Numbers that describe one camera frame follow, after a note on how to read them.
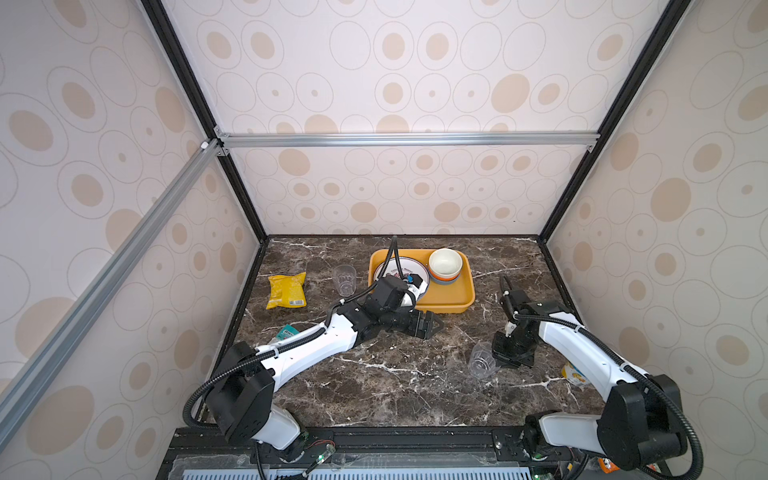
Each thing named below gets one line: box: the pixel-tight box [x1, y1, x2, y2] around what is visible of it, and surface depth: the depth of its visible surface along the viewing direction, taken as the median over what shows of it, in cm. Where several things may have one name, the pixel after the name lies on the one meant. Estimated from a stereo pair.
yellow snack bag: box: [266, 272, 307, 310], surface depth 102 cm
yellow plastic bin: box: [368, 248, 476, 314], surface depth 104 cm
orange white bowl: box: [428, 268, 462, 285], surface depth 104 cm
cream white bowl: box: [428, 248, 463, 279], surface depth 106 cm
